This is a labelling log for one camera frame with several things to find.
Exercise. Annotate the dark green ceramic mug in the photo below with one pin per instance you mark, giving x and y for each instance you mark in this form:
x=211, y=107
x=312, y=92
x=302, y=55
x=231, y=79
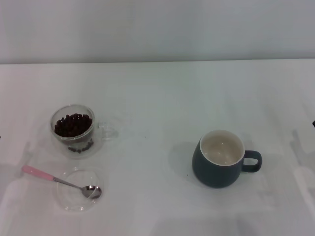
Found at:
x=209, y=174

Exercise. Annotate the pile of coffee beans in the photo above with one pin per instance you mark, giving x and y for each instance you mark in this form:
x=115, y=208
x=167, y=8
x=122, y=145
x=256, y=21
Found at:
x=72, y=126

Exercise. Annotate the clear glass lid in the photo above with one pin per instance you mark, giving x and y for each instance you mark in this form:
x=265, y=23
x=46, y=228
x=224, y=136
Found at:
x=73, y=199

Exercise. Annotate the clear double-wall glass cup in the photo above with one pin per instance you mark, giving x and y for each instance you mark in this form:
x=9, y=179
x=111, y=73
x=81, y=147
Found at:
x=73, y=152

